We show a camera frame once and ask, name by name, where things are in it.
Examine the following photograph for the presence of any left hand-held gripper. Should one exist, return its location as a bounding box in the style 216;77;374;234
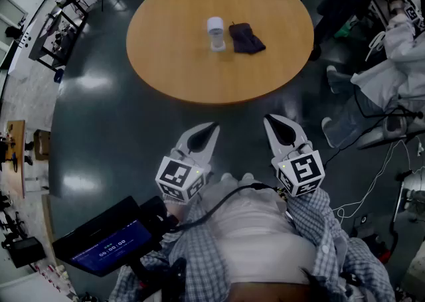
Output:
155;122;220;204

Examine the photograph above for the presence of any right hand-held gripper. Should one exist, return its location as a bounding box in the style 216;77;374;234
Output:
264;113;325;198

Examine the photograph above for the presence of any dark cloth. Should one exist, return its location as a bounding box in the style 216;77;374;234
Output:
228;21;267;54

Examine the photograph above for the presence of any person's right forearm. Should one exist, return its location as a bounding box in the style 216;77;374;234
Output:
284;187;349;248

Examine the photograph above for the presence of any person's left forearm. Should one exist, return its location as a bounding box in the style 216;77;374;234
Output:
164;194;213;242

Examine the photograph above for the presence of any person's torso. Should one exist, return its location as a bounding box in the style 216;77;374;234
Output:
109;177;396;302

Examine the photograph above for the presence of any grey office chair base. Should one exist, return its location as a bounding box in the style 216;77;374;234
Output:
357;114;425;151

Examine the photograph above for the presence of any green bag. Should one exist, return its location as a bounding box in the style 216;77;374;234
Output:
333;23;356;39

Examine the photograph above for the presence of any black monitor with blue screen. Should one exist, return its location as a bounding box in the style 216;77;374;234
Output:
52;196;173;277

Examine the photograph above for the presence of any cardboard box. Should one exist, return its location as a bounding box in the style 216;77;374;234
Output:
33;129;51;161

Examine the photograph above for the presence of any black framed workbench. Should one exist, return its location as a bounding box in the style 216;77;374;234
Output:
29;0;89;74

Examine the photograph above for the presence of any wooden side table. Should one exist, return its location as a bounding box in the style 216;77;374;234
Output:
5;119;27;198

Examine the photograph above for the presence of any black box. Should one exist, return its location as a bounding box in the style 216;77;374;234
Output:
8;236;46;268

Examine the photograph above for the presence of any white console unit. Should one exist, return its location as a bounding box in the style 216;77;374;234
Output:
6;0;47;79

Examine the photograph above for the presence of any black chest cable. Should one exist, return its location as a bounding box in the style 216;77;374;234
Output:
171;183;278;232

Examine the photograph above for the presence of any white floor cable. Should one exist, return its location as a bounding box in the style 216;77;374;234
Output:
331;139;412;225

